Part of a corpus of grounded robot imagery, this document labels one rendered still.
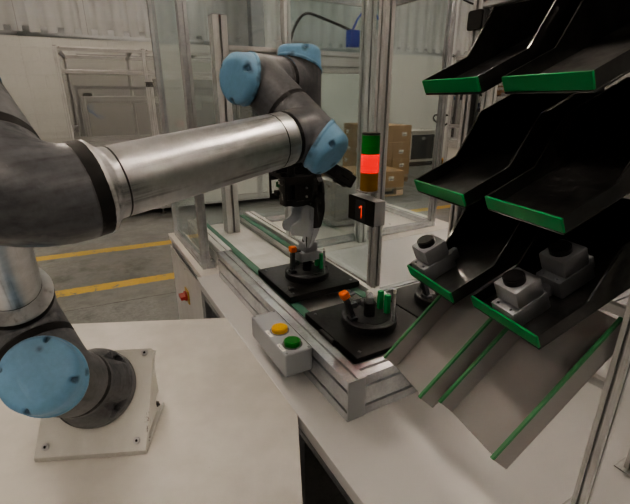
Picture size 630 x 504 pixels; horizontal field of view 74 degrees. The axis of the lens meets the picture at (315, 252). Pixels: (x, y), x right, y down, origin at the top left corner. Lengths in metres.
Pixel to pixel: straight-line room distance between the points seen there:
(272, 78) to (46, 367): 0.55
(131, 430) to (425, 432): 0.58
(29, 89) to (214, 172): 8.43
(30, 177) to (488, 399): 0.70
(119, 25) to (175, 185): 8.45
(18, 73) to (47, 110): 0.65
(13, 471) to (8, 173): 0.70
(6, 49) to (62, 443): 8.25
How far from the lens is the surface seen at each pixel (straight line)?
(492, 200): 0.65
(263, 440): 0.92
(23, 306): 0.79
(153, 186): 0.47
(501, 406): 0.78
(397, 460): 0.90
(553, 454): 1.00
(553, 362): 0.78
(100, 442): 0.97
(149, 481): 0.90
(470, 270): 0.78
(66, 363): 0.76
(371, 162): 1.16
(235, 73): 0.67
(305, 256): 1.29
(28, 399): 0.78
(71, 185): 0.43
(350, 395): 0.91
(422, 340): 0.89
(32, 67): 8.89
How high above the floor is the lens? 1.50
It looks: 20 degrees down
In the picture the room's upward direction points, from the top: straight up
